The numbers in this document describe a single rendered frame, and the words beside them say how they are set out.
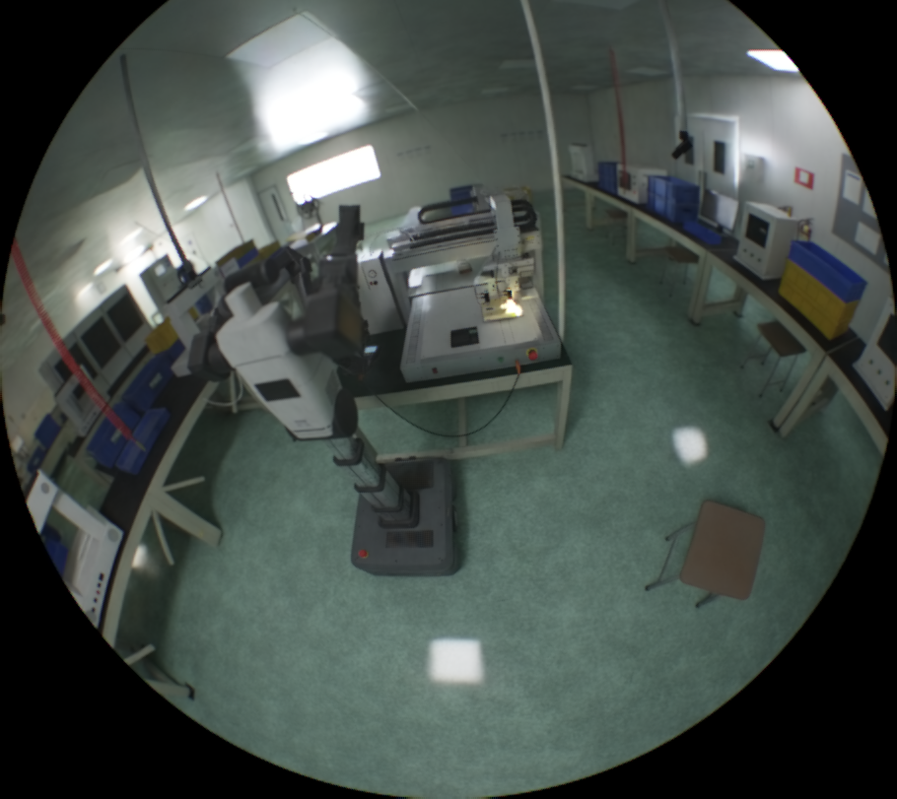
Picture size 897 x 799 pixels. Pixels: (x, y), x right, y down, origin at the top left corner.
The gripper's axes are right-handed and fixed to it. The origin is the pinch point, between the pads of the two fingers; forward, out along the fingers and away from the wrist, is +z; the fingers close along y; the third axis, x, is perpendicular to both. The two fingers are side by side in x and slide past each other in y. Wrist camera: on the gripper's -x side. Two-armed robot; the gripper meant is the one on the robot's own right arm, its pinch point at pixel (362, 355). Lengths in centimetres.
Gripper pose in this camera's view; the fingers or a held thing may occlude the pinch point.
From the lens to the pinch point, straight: 145.2
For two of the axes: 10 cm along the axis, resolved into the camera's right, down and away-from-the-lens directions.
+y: -9.7, 1.0, 2.0
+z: 1.7, 9.0, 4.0
